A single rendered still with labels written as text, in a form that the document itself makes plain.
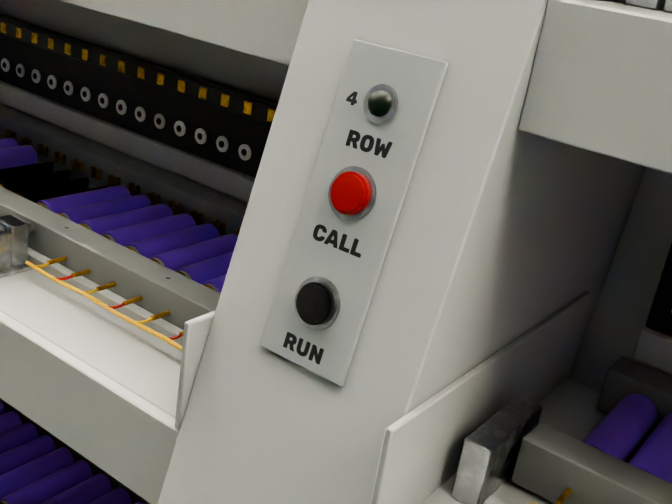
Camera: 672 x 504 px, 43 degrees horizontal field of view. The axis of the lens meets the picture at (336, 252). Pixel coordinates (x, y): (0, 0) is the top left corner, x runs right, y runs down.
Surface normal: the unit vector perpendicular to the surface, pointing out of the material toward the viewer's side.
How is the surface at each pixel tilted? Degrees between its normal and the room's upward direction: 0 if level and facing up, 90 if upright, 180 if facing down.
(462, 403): 90
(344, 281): 90
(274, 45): 105
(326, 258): 90
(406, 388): 90
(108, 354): 15
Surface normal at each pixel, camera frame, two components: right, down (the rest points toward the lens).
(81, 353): 0.15, -0.92
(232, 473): -0.53, -0.04
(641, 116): -0.59, 0.21
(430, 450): 0.79, 0.32
